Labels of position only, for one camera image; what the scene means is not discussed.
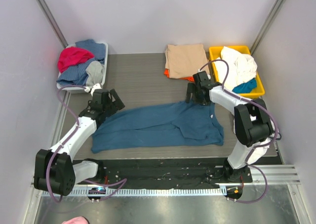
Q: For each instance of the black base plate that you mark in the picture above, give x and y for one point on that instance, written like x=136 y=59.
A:
x=178 y=173

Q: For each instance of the slotted cable duct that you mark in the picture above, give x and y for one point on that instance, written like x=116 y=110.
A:
x=87 y=191

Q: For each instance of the white t-shirt in tray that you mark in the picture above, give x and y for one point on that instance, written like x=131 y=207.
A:
x=242 y=67

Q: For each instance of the right aluminium frame post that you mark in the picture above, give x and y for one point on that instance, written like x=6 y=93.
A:
x=267 y=24

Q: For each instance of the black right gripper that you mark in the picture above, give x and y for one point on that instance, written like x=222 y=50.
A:
x=191 y=93

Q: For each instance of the aluminium frame post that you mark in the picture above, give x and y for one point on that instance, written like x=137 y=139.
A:
x=53 y=23
x=267 y=24

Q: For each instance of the grey garment in bin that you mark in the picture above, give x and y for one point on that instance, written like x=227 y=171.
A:
x=95 y=73

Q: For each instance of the pink red garment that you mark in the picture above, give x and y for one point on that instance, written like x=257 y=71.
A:
x=73 y=56

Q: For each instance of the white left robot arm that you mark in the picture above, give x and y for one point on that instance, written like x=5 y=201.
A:
x=55 y=171

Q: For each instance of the aluminium rail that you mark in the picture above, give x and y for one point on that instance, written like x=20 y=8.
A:
x=275 y=175

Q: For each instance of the folded orange t-shirt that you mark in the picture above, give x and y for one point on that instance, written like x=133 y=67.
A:
x=190 y=79

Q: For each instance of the yellow plastic tray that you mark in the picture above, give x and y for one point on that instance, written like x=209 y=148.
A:
x=220 y=69

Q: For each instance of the blue checked shirt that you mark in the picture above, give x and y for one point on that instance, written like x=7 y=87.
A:
x=72 y=75

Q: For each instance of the dark blue t-shirt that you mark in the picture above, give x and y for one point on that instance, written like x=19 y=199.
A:
x=173 y=124

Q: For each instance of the grey plastic bin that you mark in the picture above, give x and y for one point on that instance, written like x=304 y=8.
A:
x=105 y=58

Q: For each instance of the folded beige t-shirt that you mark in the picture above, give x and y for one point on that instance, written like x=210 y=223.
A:
x=184 y=60

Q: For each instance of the teal garment in tray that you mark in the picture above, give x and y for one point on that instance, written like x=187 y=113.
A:
x=246 y=87

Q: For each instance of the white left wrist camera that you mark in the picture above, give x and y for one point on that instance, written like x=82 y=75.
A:
x=93 y=88

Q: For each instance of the left aluminium frame post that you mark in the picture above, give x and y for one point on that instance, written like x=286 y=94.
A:
x=53 y=23

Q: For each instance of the pink object at bottom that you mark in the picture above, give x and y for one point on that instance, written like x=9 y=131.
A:
x=77 y=220

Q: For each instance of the white printed t-shirt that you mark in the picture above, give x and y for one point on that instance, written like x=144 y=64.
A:
x=260 y=151

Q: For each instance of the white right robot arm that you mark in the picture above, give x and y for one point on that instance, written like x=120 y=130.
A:
x=252 y=122

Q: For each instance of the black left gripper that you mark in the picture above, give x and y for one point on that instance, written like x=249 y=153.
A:
x=111 y=103

